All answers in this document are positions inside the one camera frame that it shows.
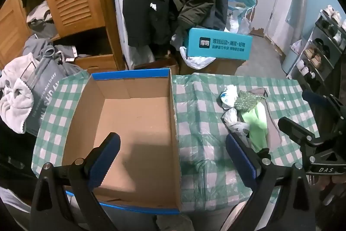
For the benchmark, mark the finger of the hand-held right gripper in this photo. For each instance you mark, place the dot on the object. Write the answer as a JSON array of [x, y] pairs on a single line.
[[297, 131], [313, 97]]

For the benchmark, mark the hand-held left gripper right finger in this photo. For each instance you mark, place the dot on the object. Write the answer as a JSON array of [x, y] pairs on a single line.
[[240, 158]]

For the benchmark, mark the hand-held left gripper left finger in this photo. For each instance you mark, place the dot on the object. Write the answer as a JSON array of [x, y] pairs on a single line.
[[108, 156]]

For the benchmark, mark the pale grey sock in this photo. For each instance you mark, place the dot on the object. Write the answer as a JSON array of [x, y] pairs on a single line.
[[231, 116], [240, 129]]

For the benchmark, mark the light green sock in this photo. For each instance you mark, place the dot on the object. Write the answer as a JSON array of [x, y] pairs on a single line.
[[256, 125]]

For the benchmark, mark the cardboard box with blue rim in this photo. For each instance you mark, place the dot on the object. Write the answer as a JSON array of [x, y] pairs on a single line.
[[140, 122]]

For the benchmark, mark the green sparkly cloth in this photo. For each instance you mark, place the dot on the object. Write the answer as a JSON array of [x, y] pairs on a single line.
[[247, 102]]

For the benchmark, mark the white sock with blue print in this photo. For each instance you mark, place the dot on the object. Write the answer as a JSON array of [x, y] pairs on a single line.
[[228, 95]]

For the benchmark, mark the person's right hand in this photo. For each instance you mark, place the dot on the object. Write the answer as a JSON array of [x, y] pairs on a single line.
[[339, 182]]

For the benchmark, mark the group of shoes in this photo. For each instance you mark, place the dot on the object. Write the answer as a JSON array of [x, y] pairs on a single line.
[[315, 56]]

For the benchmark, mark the metal shoe rack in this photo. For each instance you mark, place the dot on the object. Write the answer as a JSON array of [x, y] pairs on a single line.
[[325, 57]]

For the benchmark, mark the pale blue bin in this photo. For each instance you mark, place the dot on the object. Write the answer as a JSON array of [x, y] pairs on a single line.
[[289, 60]]

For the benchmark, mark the green checked tablecloth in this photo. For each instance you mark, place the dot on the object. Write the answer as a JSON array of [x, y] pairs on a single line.
[[200, 122]]

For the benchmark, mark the grey tote bag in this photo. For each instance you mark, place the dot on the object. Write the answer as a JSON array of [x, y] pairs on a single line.
[[46, 93]]

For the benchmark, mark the wooden wardrobe drawer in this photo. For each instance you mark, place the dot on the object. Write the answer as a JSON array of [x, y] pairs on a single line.
[[94, 62]]

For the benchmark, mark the white door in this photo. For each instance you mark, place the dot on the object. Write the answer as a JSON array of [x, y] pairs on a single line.
[[286, 3]]

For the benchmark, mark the small white plastic bag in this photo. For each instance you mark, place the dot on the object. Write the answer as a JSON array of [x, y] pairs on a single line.
[[244, 26]]

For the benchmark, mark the teal shoebox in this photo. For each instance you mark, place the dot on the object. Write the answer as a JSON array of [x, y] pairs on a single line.
[[219, 44]]

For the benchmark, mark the pale pink towel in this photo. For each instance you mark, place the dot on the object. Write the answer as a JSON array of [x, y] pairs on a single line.
[[16, 95]]

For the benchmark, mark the wooden wardrobe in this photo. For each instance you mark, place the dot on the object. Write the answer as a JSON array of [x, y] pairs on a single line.
[[109, 38]]

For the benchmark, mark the blue plastic bag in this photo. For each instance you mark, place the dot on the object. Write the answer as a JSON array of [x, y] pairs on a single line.
[[239, 3]]

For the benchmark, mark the grey hoodie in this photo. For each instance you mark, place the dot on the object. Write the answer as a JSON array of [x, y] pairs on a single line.
[[40, 48]]

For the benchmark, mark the pile of grey clothes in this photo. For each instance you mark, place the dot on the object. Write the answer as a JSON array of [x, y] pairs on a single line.
[[40, 17]]

